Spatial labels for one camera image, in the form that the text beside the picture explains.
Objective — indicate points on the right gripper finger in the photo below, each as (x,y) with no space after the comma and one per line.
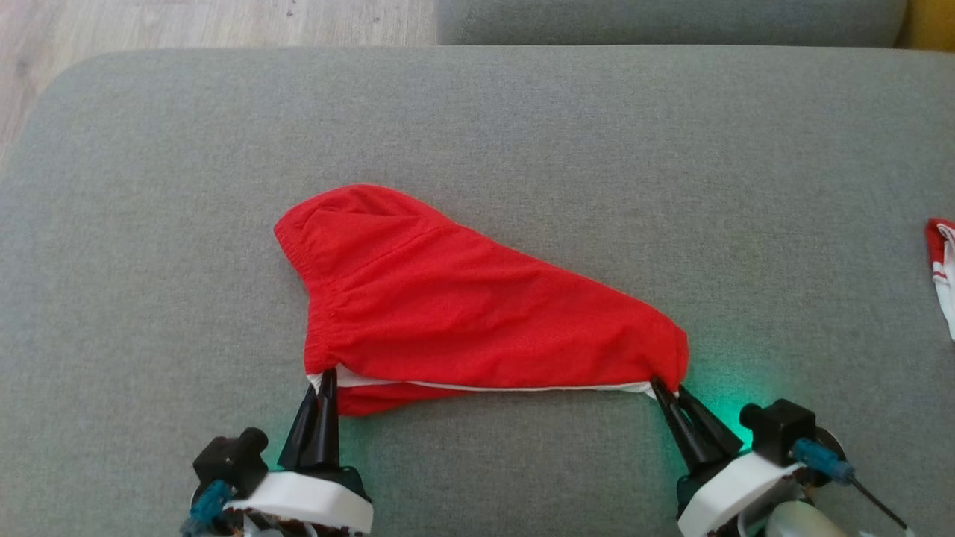
(683,436)
(712,436)

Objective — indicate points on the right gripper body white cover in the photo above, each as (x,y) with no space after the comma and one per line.
(727,488)

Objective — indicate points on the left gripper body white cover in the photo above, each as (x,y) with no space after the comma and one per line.
(313,500)

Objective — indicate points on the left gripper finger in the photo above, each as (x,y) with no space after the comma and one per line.
(302,440)
(330,432)

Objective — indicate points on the red shorts with white trim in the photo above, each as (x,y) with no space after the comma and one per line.
(462,313)

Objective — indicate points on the red jersey shirt white stripes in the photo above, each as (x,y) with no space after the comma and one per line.
(941,276)

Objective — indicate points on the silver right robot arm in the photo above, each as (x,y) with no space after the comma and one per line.
(798,522)

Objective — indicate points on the large grey fabric sofa seat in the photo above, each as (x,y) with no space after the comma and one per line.
(522,119)

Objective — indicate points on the grey sofa cushion with seam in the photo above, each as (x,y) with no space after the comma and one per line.
(671,21)

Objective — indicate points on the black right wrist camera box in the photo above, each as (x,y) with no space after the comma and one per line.
(780,429)

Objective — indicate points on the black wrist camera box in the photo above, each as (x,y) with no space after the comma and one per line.
(227,459)
(780,429)

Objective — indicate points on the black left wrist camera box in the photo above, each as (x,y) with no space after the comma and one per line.
(227,459)

